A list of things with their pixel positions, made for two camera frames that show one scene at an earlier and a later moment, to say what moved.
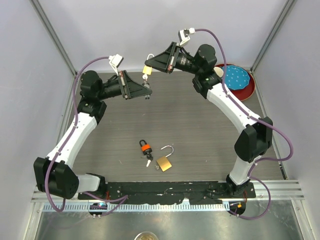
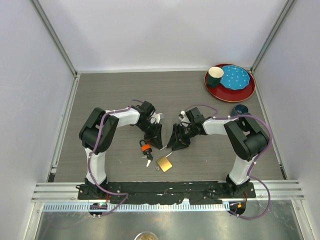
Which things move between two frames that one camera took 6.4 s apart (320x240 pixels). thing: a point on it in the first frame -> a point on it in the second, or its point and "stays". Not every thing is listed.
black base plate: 166,192 stays
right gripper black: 163,62 -> 177,143
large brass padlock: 163,162 stays
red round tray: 243,94 stays
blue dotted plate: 236,77 stays
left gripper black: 132,89 -> 157,140
